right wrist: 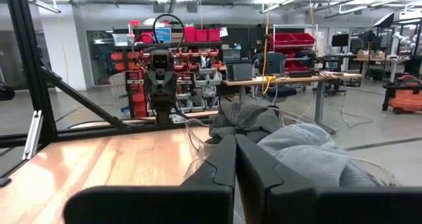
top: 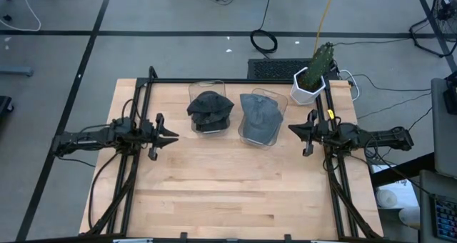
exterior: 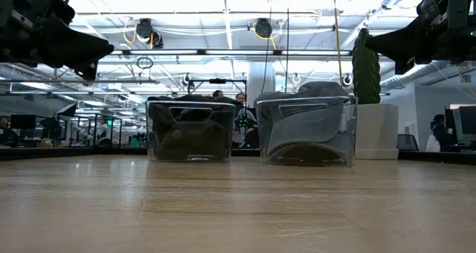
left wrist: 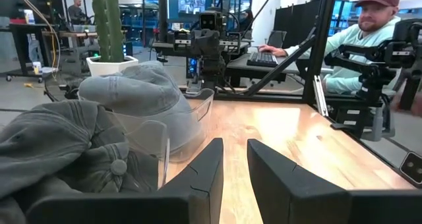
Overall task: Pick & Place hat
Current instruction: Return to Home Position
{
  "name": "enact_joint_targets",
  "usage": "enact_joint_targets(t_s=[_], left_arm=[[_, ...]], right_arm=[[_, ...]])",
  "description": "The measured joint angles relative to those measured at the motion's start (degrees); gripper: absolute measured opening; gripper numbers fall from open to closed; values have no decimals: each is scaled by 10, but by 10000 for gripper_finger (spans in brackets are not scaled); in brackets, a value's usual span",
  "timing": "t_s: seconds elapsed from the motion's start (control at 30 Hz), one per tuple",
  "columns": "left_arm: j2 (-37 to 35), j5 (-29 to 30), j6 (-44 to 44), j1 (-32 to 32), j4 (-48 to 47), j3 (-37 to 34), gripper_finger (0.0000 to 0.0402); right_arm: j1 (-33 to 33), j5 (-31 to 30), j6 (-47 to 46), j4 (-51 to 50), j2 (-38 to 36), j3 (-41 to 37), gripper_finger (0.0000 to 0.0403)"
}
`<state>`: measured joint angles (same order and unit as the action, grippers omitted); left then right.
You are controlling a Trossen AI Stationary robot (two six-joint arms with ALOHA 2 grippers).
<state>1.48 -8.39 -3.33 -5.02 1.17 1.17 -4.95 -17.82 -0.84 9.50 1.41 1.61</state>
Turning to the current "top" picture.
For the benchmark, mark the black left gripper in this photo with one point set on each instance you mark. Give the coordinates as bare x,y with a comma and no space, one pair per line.
155,136

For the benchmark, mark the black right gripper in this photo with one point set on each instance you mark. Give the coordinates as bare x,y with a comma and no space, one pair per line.
316,132

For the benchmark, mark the blue-grey denim cap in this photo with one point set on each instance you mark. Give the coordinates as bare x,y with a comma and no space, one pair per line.
260,118

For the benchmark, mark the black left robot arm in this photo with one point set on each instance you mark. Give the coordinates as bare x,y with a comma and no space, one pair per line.
89,137

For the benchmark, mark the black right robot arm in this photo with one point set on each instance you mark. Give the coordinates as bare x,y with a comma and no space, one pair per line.
385,137

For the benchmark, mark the clear plastic bin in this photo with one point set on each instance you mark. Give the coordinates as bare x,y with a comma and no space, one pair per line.
282,100
205,85

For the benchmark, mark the white hexagonal plant pot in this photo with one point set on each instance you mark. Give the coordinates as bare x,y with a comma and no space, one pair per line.
298,94

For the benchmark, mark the green cactus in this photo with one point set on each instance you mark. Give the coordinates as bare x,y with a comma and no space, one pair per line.
319,64

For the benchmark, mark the white round roll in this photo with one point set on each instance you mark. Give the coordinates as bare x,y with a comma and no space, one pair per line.
409,217
386,199

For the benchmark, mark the grey desk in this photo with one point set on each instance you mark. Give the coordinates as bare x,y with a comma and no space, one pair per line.
444,146
426,207

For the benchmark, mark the grey table foot bar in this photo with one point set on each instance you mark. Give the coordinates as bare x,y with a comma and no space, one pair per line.
16,71

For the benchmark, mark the black keyboard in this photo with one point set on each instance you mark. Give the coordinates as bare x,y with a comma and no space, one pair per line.
448,221

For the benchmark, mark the black floor fan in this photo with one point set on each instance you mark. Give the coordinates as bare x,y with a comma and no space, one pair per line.
446,14

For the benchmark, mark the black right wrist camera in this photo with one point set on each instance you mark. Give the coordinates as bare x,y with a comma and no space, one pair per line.
345,131

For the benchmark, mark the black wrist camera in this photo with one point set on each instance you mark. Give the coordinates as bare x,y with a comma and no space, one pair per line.
123,126
345,131

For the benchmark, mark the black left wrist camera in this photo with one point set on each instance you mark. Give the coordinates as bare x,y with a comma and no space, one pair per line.
123,126

